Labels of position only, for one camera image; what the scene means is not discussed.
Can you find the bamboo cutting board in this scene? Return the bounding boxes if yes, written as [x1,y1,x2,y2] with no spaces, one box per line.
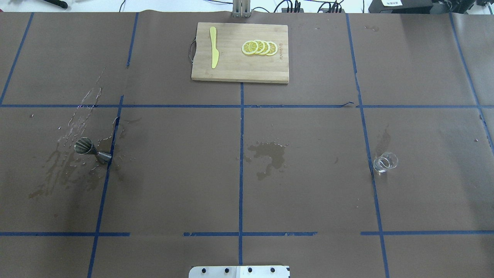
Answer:
[191,22,289,84]

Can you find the lemon slice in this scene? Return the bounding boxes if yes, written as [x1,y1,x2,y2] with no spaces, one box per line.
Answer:
[241,40,259,55]
[255,39,266,54]
[260,41,271,55]
[265,42,278,56]

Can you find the clear glass beaker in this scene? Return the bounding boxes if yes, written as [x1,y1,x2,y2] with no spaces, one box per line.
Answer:
[372,152,399,173]

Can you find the black device on desk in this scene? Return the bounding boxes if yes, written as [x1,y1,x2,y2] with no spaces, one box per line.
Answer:
[368,0,433,14]

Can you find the yellow plastic knife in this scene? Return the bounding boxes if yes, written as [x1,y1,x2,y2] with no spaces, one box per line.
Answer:
[209,26,220,69]

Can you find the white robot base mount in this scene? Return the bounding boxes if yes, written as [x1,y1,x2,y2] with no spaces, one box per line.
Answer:
[188,265,291,278]

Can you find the steel jigger measuring cup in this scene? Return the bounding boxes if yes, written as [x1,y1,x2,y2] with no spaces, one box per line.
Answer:
[74,137,112,164]

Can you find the aluminium camera post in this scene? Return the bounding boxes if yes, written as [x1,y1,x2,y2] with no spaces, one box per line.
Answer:
[232,0,252,18]

